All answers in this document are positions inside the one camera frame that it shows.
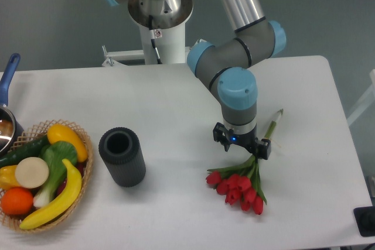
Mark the woven wicker basket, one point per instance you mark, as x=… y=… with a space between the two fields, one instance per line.
x=38 y=131

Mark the yellow bell pepper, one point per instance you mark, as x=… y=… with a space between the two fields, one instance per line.
x=7 y=177

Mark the black device at edge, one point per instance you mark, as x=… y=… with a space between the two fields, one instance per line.
x=364 y=217

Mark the dark grey ribbed vase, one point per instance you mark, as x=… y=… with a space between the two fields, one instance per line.
x=121 y=152

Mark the red fruit in basket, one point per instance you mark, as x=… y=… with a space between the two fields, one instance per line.
x=80 y=167

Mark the beige round slice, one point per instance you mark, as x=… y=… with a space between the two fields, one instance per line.
x=32 y=172

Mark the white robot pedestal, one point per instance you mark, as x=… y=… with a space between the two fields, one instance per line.
x=161 y=25

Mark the orange fruit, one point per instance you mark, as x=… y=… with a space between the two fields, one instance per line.
x=17 y=201

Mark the blue handled saucepan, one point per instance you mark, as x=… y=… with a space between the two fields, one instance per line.
x=10 y=127

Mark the green cucumber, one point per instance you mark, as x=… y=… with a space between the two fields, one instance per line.
x=29 y=149

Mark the white frame at right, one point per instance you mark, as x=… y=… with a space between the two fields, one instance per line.
x=365 y=100

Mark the green bok choy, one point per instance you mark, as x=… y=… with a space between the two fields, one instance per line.
x=53 y=155

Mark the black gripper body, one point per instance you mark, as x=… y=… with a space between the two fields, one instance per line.
x=248 y=140

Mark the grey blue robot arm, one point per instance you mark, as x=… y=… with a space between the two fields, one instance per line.
x=223 y=70

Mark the red tulip bouquet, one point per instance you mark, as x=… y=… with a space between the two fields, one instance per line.
x=242 y=183

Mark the yellow banana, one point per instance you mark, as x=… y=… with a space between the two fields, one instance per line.
x=60 y=204

